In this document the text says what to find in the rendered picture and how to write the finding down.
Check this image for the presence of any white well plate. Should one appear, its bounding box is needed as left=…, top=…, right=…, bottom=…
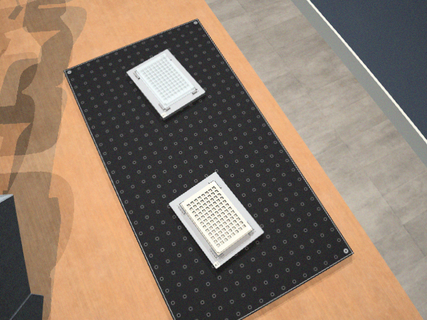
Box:
left=180, top=181, right=252, bottom=256
left=136, top=53, right=195, bottom=109

